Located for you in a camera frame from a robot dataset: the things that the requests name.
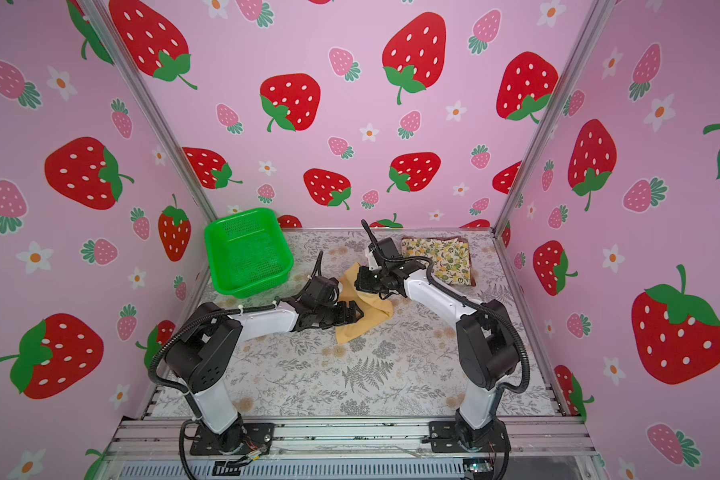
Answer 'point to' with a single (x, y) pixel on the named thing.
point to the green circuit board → (482, 468)
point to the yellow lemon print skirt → (449, 257)
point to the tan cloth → (374, 307)
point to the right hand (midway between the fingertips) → (352, 282)
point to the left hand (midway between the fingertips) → (356, 316)
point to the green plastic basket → (247, 251)
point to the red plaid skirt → (449, 238)
